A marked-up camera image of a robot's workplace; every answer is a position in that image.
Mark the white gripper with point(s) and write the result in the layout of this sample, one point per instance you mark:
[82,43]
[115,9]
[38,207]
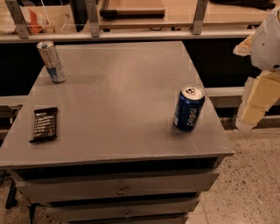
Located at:
[266,48]

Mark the blue pepsi can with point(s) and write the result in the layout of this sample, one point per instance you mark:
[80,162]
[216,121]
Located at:
[189,104]

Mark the silver red bull can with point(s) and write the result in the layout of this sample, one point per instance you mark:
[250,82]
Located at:
[51,60]

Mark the black rxbar chocolate bar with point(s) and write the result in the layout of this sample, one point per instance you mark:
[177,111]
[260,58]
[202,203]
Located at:
[45,125]

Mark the wooden tray on shelf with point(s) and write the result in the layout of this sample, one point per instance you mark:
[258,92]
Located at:
[132,8]

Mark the top drawer knob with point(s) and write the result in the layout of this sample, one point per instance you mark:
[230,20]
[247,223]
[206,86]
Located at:
[121,191]

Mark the drawer knob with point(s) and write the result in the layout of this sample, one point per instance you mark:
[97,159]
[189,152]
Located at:
[121,191]
[127,214]

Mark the orange white bag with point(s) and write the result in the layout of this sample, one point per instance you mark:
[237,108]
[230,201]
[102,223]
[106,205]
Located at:
[36,22]

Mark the metal shelf frame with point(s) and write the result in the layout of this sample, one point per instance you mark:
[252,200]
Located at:
[184,19]

